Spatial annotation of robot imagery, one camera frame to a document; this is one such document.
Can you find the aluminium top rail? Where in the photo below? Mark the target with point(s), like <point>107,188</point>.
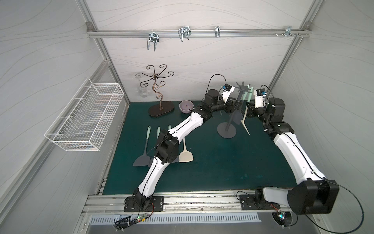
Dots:
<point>195,33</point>

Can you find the green table mat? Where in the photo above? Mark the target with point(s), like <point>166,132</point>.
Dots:
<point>247,161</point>

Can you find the aluminium rail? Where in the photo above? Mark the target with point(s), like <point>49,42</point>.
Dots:
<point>195,33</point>
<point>226,201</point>

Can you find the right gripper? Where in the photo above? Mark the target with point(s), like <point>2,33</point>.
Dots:
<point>251,110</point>

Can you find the metal double hook middle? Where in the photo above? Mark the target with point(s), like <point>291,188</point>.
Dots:
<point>184,33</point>

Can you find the metal double hook left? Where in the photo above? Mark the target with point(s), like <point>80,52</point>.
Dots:
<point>153,39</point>

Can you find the metal bracket hook right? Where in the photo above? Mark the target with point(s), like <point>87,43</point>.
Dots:
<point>288,33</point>

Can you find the grey spatula green handle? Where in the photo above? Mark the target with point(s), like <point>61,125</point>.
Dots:
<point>151,160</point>
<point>177,158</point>
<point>144,159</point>

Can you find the cream spatula green handle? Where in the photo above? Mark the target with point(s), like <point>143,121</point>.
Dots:
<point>246,99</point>

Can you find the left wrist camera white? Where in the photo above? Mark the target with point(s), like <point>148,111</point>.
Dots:
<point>227,90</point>

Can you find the grey utensil rack stand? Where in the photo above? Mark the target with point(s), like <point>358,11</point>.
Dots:
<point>227,129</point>

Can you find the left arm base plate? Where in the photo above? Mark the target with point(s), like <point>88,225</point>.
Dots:
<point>154,203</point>

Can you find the pink bowl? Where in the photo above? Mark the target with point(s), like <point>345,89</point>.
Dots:
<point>186,106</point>

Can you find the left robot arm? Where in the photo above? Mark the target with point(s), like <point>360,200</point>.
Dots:
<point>167,147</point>

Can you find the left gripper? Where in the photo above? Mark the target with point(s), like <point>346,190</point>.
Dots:
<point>231,106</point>

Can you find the metal double hook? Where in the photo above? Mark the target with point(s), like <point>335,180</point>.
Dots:
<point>184,33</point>
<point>153,39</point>

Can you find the small metal hook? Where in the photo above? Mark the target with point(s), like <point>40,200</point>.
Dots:
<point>217,31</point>

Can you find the white vent strip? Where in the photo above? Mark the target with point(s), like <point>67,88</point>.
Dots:
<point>187,218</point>

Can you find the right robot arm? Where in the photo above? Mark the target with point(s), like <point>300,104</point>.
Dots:
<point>313,194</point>

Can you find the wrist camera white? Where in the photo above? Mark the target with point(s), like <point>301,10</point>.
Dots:
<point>260,98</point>
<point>227,90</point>

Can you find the cream spatula grey handle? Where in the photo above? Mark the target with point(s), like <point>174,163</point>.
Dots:
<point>185,156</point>

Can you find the brown wire mug tree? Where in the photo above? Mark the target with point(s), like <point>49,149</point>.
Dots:
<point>163,107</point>

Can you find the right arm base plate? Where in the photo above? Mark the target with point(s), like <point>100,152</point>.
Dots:
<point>253,202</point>

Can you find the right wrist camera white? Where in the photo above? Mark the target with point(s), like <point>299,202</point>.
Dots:
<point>260,98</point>

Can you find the white wire basket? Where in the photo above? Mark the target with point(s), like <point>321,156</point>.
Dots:
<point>84,122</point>

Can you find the aluminium front rail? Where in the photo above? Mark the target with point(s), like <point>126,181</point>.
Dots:
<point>226,201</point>

